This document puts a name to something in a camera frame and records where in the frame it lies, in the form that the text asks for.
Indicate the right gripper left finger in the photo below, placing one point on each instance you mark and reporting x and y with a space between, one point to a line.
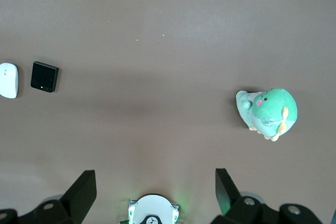
78 197

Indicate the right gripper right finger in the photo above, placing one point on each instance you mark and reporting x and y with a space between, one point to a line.
227 195

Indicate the black square flip phone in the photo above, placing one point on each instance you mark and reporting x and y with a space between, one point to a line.
43 77

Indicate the white computer mouse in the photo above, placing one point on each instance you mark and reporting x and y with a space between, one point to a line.
9 82

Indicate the green plush dinosaur toy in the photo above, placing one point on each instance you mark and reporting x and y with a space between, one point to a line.
273 108

